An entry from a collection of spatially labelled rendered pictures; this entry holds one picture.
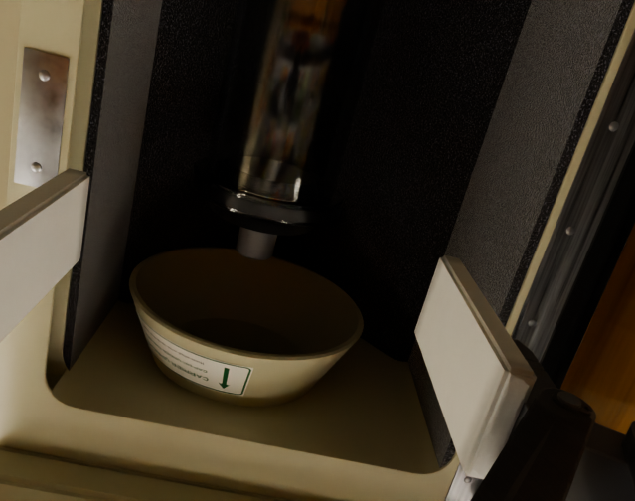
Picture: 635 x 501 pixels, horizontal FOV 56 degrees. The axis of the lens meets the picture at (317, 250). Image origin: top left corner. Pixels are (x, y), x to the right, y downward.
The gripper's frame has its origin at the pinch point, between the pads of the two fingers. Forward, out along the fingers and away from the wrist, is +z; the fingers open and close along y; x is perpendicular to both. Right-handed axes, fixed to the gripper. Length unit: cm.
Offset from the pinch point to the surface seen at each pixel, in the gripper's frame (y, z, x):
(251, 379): 1.4, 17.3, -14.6
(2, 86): -34, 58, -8
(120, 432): -5.9, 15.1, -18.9
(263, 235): 0.1, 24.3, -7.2
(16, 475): -11.2, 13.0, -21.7
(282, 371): 3.2, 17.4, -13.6
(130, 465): -4.9, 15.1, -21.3
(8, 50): -33, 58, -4
